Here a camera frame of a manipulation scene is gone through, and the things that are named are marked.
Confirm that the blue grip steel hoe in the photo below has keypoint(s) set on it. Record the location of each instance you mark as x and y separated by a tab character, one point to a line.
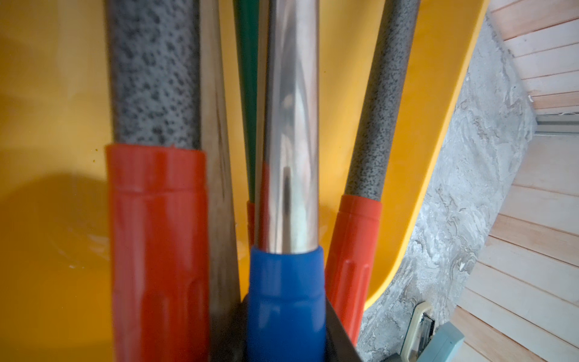
286	301

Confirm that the wooden handle hoe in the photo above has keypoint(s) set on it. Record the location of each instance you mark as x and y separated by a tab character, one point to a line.
224	280

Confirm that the green shaft red grip hoe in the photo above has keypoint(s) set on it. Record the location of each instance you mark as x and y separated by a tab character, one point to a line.
247	35

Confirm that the grey hole punch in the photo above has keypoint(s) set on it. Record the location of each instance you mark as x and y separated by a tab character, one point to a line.
424	343

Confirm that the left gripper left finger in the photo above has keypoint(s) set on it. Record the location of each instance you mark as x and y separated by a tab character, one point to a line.
235	343

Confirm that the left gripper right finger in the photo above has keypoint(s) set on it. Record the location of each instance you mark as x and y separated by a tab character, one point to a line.
339	347

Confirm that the yellow plastic storage box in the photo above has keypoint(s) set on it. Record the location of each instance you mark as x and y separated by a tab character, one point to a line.
55	124

